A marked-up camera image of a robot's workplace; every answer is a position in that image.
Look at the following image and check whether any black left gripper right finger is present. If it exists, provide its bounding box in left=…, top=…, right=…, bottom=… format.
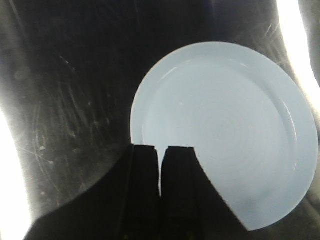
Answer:
left=160, top=146, right=205, bottom=240

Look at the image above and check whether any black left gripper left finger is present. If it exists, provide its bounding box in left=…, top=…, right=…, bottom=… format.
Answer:
left=117, top=145, right=160, bottom=240

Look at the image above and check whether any light blue plate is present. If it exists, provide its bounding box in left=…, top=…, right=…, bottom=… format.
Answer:
left=130, top=42, right=319, bottom=231

